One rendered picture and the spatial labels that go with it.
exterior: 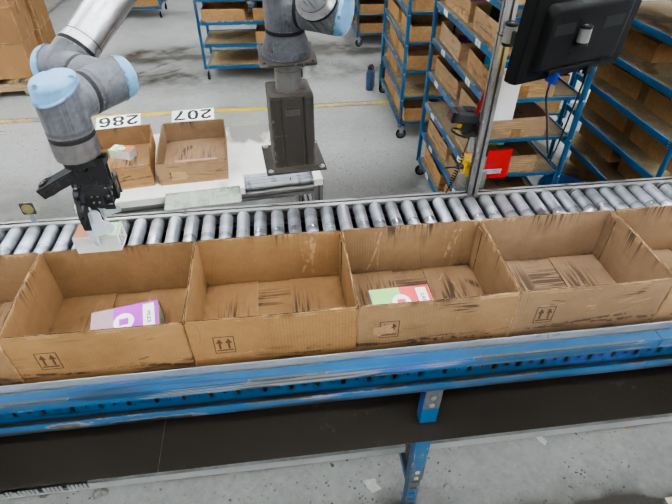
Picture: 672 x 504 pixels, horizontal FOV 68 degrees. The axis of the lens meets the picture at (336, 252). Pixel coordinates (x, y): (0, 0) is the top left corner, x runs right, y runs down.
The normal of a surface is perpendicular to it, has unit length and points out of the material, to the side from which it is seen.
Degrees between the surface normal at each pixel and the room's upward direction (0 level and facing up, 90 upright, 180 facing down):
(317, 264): 89
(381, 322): 90
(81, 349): 90
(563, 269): 2
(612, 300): 90
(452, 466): 0
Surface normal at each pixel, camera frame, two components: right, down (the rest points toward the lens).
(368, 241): 0.13, 0.63
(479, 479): 0.00, -0.76
